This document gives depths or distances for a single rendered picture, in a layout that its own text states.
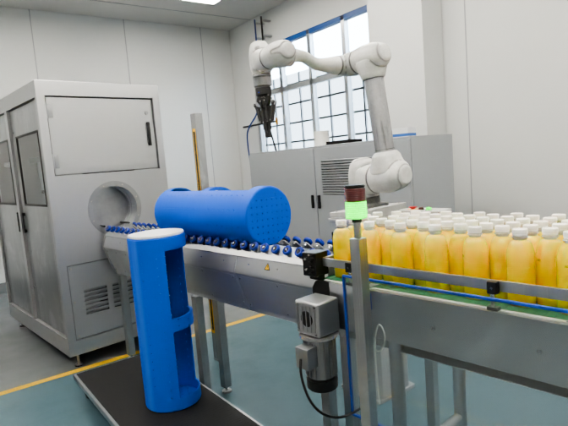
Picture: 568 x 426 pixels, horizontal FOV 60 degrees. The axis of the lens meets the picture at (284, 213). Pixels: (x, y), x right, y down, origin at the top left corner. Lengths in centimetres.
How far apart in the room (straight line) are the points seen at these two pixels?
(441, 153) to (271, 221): 197
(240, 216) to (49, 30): 521
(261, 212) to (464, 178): 298
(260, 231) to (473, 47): 319
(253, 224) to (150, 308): 66
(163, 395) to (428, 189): 235
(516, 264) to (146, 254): 164
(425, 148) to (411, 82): 124
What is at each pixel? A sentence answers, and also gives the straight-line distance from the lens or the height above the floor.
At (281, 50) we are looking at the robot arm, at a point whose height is 182.
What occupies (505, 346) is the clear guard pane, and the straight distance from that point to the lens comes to 143.
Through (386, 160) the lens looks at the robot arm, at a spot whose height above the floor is 131.
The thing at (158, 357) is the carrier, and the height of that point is 44.
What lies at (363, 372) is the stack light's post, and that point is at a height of 69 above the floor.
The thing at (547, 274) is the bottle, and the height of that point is 99.
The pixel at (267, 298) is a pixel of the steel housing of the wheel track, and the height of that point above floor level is 72.
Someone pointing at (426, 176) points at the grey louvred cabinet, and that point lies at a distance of 381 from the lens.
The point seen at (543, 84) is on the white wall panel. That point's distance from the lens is 458.
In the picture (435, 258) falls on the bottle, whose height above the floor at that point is 101.
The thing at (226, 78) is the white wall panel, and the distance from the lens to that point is 789.
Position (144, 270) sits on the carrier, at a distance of 245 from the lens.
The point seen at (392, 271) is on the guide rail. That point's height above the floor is 96.
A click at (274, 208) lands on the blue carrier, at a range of 233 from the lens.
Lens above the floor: 135
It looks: 6 degrees down
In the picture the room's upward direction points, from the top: 5 degrees counter-clockwise
